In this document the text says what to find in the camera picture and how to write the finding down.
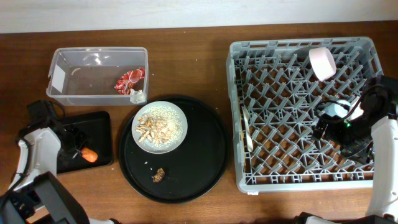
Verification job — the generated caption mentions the light blue plastic cup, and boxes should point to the light blue plastic cup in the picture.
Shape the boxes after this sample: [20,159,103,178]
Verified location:
[322,100,351,118]

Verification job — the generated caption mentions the orange carrot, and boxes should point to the orange carrot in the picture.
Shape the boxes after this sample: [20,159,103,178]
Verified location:
[81,147,98,162]

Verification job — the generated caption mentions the pink plastic bowl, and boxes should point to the pink plastic bowl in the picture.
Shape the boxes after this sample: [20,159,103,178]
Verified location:
[308,47,336,82]

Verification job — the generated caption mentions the white tissue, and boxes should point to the white tissue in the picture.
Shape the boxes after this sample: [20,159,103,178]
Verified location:
[129,89,147,105]

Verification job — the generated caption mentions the grey plate with food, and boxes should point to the grey plate with food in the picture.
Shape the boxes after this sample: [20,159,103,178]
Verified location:
[131,101,188,154]

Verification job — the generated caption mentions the brown food scrap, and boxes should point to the brown food scrap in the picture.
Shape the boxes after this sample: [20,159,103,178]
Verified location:
[152,168,165,183]

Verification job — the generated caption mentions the white plastic fork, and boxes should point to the white plastic fork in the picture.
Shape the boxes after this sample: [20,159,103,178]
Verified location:
[242,106,253,152]

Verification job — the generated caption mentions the wooden chopstick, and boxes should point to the wooden chopstick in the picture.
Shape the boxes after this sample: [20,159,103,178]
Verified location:
[240,130,246,166]

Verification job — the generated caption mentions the cream plastic cup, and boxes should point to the cream plastic cup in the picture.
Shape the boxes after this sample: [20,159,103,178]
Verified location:
[348,104,364,121]

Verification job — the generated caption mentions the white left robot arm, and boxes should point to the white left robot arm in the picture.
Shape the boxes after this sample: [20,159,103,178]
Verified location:
[1,100,94,223]

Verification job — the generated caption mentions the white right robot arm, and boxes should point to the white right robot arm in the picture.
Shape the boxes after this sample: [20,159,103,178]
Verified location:
[312,76,397,223]

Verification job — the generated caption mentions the clear plastic waste bin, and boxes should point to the clear plastic waste bin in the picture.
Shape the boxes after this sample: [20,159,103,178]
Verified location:
[46,47,150,106]

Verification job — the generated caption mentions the grey dishwasher rack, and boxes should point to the grey dishwasher rack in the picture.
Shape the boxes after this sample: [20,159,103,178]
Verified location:
[226,37,384,194]

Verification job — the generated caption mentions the black rectangular tray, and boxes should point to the black rectangular tray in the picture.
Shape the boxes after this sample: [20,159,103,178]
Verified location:
[57,111,114,174]

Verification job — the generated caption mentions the red crumpled snack wrapper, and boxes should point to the red crumpled snack wrapper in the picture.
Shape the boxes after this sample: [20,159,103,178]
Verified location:
[114,68,146,95]

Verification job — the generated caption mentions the round black serving tray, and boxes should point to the round black serving tray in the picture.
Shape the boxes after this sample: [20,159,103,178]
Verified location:
[118,95,231,203]

